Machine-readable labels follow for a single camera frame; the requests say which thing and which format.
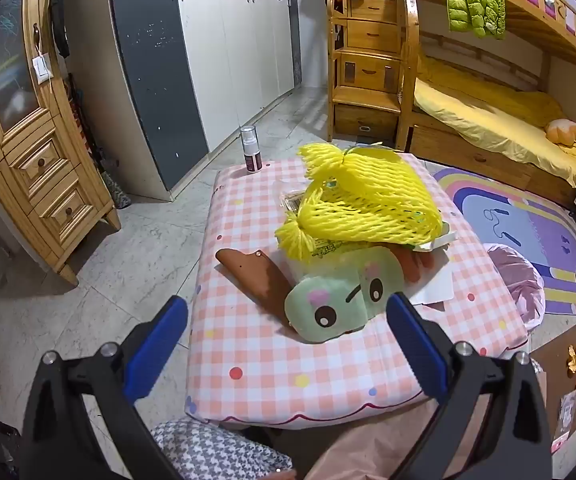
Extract wooden glass-door cabinet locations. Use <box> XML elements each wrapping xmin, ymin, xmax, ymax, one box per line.
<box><xmin>0</xmin><ymin>0</ymin><xmax>121</xmax><ymax>286</ymax></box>

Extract orange plush toy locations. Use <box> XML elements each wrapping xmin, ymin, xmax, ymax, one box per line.
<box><xmin>545</xmin><ymin>117</ymin><xmax>576</xmax><ymax>147</ymax></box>

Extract pink checkered covered table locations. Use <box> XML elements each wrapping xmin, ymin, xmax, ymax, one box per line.
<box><xmin>184</xmin><ymin>152</ymin><xmax>528</xmax><ymax>431</ymax></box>

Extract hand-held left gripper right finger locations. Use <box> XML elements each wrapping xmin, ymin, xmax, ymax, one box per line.
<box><xmin>387</xmin><ymin>291</ymin><xmax>553</xmax><ymax>480</ymax></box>

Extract wooden stair drawers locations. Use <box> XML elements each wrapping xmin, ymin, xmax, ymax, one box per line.
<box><xmin>325</xmin><ymin>0</ymin><xmax>419</xmax><ymax>153</ymax></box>

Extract grey and white wardrobe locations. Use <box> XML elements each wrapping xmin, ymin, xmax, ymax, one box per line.
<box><xmin>58</xmin><ymin>0</ymin><xmax>303</xmax><ymax>201</ymax></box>

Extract dark leaning items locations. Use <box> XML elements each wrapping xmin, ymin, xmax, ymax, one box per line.
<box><xmin>68</xmin><ymin>72</ymin><xmax>131</xmax><ymax>211</ymax></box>

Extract yellow bedsheet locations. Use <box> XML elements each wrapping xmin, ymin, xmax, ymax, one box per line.
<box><xmin>413</xmin><ymin>55</ymin><xmax>576</xmax><ymax>188</ymax></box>

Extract person's pink trousers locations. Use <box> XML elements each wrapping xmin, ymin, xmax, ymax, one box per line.
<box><xmin>303</xmin><ymin>400</ymin><xmax>468</xmax><ymax>480</ymax></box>

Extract brown cardboard piece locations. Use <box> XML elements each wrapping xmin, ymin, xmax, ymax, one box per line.
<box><xmin>215</xmin><ymin>248</ymin><xmax>296</xmax><ymax>326</ymax></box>

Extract white paper tag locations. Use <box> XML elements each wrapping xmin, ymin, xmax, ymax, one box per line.
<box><xmin>32</xmin><ymin>55</ymin><xmax>54</xmax><ymax>83</ymax></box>

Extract white paper sheet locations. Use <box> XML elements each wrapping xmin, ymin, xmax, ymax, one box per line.
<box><xmin>408</xmin><ymin>220</ymin><xmax>461</xmax><ymax>306</ymax></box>

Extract pink-lined trash bin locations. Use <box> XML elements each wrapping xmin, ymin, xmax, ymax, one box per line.
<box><xmin>482</xmin><ymin>242</ymin><xmax>547</xmax><ymax>331</ymax></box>

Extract yellow foam net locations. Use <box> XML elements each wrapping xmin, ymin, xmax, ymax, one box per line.
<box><xmin>274</xmin><ymin>142</ymin><xmax>443</xmax><ymax>263</ymax></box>

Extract green face plush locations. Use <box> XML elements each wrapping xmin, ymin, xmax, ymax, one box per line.
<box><xmin>283</xmin><ymin>247</ymin><xmax>409</xmax><ymax>345</ymax></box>

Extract rainbow rug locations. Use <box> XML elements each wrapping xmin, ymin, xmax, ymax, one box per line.
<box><xmin>432</xmin><ymin>167</ymin><xmax>576</xmax><ymax>317</ymax></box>

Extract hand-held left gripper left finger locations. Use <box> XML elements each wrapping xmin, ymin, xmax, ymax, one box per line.
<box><xmin>20</xmin><ymin>295</ymin><xmax>189</xmax><ymax>480</ymax></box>

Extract printed paper packet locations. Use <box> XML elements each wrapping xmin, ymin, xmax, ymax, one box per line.
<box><xmin>560</xmin><ymin>390</ymin><xmax>576</xmax><ymax>436</ymax></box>

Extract white spray bottle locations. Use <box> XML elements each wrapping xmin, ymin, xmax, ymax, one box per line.
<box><xmin>240</xmin><ymin>126</ymin><xmax>260</xmax><ymax>173</ymax></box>

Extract wooden bunk bed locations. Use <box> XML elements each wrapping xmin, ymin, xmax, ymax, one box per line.
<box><xmin>398</xmin><ymin>0</ymin><xmax>576</xmax><ymax>206</ymax></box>

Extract brown floor cardboard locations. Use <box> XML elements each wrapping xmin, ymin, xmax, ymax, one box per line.
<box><xmin>530</xmin><ymin>322</ymin><xmax>576</xmax><ymax>456</ymax></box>

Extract houndstooth cloth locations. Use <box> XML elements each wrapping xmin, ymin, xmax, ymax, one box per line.
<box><xmin>149</xmin><ymin>417</ymin><xmax>296</xmax><ymax>480</ymax></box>

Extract dark hanging bag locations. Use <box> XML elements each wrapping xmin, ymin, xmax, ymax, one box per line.
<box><xmin>50</xmin><ymin>0</ymin><xmax>71</xmax><ymax>58</ymax></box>

